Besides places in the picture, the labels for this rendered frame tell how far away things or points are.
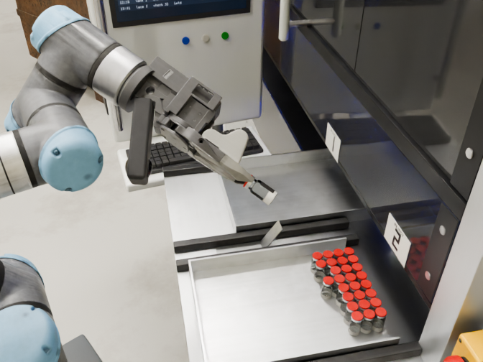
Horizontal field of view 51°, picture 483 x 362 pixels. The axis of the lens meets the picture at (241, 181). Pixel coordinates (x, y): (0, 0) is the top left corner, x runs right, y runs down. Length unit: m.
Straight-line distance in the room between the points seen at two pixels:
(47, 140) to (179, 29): 0.93
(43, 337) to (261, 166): 0.74
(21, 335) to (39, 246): 1.72
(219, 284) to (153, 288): 1.21
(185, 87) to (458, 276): 0.48
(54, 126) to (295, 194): 0.74
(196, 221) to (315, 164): 0.38
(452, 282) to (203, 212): 0.61
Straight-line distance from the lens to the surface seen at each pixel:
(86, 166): 0.63
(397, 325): 1.02
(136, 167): 0.67
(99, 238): 2.51
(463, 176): 0.77
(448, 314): 0.87
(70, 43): 0.73
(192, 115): 0.69
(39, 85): 0.75
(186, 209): 1.21
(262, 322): 0.98
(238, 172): 0.67
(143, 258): 2.36
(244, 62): 1.61
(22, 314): 0.88
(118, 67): 0.70
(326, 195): 1.26
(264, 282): 1.04
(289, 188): 1.27
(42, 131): 0.65
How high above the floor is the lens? 1.66
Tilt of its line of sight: 37 degrees down
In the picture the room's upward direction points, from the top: straight up
